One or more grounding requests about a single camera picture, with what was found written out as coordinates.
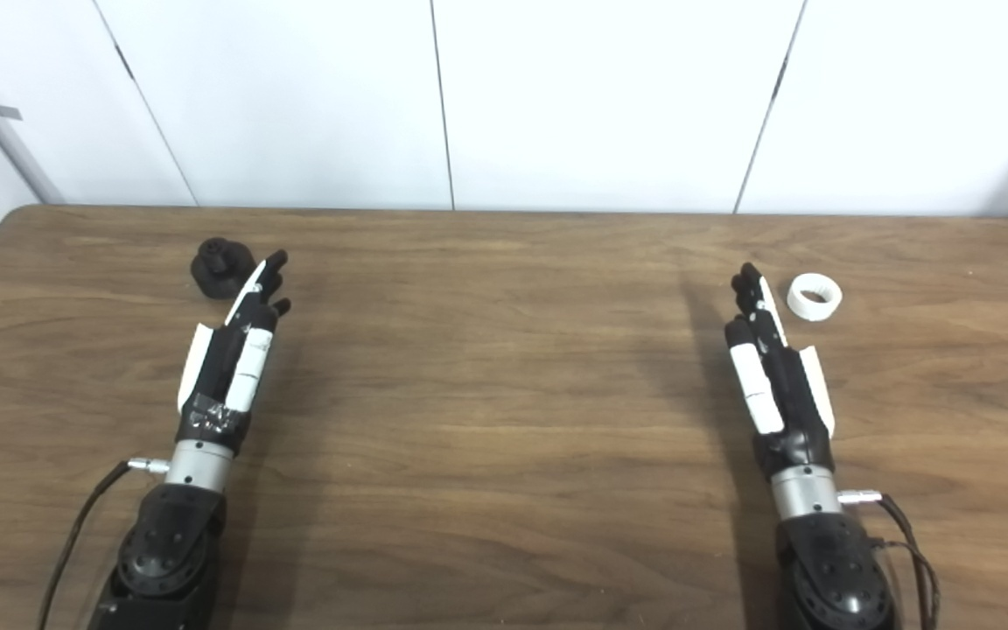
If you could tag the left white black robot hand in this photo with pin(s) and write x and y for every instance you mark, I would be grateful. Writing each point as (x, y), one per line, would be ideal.
(220, 367)

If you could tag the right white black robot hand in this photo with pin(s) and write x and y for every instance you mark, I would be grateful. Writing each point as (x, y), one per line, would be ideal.
(788, 394)

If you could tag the round black plastic part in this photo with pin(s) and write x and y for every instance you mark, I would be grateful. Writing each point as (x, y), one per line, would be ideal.
(222, 267)

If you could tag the grey wall corner strip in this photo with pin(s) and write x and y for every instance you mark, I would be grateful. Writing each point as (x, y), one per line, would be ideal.
(5, 131)

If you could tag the small grey wall tag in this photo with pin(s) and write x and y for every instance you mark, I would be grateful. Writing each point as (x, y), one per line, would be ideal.
(8, 112)

